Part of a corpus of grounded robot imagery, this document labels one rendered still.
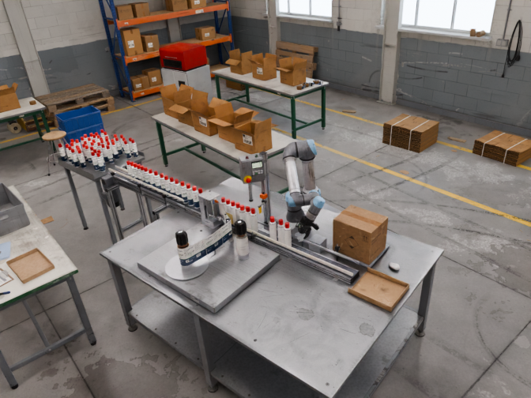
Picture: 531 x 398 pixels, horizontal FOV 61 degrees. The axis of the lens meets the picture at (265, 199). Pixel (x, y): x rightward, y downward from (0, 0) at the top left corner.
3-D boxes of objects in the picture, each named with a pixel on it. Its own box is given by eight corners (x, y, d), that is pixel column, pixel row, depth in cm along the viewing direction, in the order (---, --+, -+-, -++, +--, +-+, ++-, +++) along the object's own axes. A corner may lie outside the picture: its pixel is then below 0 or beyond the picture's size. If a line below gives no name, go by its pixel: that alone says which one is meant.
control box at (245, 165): (240, 178, 339) (238, 155, 329) (261, 174, 342) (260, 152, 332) (243, 185, 330) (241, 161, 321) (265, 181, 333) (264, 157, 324)
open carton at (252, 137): (227, 151, 509) (223, 119, 490) (258, 137, 539) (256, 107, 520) (250, 159, 485) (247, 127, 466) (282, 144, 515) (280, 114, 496)
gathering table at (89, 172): (79, 228, 532) (56, 158, 485) (123, 206, 572) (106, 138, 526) (114, 249, 490) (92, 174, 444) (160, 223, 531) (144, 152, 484)
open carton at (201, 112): (186, 132, 569) (182, 103, 550) (215, 122, 594) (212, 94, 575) (205, 139, 544) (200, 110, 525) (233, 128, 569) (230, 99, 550)
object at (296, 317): (99, 254, 347) (99, 253, 346) (231, 178, 443) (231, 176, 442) (330, 401, 226) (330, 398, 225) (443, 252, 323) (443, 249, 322)
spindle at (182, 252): (178, 266, 315) (171, 232, 301) (187, 259, 321) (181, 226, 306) (186, 271, 310) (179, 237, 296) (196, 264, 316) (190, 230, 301)
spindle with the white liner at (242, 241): (235, 257, 322) (230, 222, 307) (242, 250, 328) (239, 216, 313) (244, 261, 317) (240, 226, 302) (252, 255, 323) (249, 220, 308)
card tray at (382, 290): (348, 292, 290) (348, 287, 288) (367, 271, 307) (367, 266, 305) (390, 312, 273) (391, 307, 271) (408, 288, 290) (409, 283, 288)
